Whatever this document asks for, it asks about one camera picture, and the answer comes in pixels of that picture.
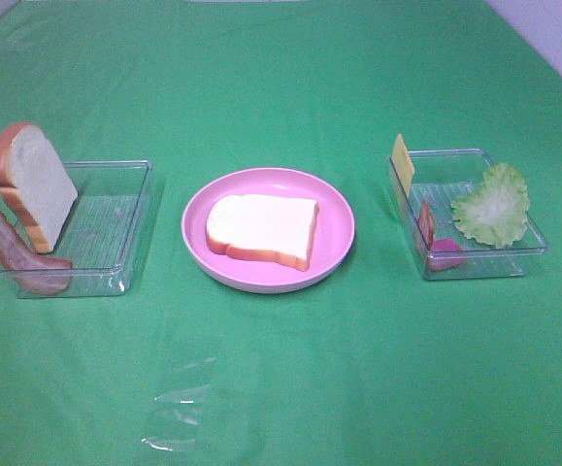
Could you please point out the green tablecloth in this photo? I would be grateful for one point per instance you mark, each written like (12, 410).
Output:
(374, 366)

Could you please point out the bread slice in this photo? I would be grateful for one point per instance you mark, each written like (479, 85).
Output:
(260, 227)
(34, 184)

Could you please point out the pink round plate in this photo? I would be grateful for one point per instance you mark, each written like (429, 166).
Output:
(333, 236)

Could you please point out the right clear plastic tray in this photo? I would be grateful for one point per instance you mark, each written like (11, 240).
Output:
(440, 176)

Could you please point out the clear tape patch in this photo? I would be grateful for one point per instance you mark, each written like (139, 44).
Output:
(176, 410)

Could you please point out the leaning bread slice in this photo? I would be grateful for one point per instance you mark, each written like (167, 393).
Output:
(34, 184)

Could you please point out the bacon strip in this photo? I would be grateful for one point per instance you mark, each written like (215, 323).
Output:
(440, 254)
(15, 255)

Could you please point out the left clear plastic tray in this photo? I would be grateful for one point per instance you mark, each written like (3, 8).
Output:
(106, 235)

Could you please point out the yellow cheese slice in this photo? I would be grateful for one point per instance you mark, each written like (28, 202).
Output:
(403, 164)

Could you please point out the clear plastic tray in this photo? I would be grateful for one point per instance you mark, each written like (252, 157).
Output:
(440, 176)
(106, 235)

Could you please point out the green lettuce leaf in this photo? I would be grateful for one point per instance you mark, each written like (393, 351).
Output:
(495, 212)

